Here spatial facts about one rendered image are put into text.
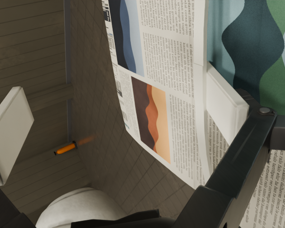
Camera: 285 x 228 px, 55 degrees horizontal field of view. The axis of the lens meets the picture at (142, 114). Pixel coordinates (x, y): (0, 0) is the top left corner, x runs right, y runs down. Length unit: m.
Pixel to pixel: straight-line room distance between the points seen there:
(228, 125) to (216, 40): 0.07
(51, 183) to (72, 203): 6.68
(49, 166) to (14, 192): 0.94
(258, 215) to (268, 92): 0.11
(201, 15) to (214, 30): 0.02
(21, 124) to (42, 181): 7.00
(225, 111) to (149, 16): 0.13
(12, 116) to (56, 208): 0.31
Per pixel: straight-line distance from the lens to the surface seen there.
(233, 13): 0.19
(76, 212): 0.47
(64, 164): 7.28
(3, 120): 0.18
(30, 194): 7.15
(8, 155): 0.18
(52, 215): 0.48
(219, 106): 0.17
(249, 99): 0.17
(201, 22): 0.18
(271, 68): 0.18
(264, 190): 0.23
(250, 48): 0.18
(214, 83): 0.18
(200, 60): 0.19
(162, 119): 0.29
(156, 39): 0.26
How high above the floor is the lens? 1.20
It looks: 25 degrees down
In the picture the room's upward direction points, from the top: 113 degrees counter-clockwise
